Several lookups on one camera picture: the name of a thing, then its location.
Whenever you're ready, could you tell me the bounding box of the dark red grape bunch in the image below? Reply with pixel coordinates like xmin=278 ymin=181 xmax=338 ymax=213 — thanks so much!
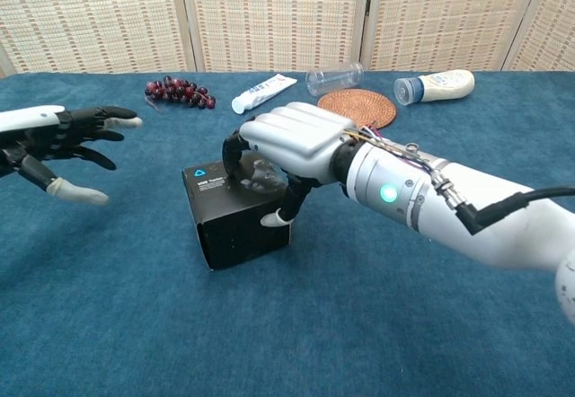
xmin=144 ymin=75 xmax=217 ymax=113

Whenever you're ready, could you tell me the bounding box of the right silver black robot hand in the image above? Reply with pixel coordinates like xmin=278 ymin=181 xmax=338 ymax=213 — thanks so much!
xmin=221 ymin=101 xmax=358 ymax=228

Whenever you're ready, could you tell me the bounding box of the white mayonnaise bottle blue cap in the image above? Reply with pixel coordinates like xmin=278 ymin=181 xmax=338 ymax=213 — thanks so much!
xmin=394 ymin=68 xmax=476 ymax=108

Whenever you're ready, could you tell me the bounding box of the white toothpaste tube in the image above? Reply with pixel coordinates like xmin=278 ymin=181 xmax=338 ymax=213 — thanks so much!
xmin=231 ymin=73 xmax=299 ymax=116

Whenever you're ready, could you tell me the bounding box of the blue plush table cloth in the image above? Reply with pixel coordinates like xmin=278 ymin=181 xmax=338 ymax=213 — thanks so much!
xmin=0 ymin=70 xmax=575 ymax=397

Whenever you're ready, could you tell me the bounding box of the round woven rattan coaster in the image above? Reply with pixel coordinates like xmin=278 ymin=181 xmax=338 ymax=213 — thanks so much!
xmin=316 ymin=90 xmax=398 ymax=129

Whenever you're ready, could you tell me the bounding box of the black cardboard box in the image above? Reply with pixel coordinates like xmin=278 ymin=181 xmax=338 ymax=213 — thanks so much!
xmin=181 ymin=155 xmax=293 ymax=272

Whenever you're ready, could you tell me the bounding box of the beige woven folding screen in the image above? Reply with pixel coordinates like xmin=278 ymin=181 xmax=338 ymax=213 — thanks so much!
xmin=0 ymin=0 xmax=575 ymax=79

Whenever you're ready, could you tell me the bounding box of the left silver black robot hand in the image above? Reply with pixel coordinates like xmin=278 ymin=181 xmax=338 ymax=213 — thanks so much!
xmin=0 ymin=104 xmax=144 ymax=206

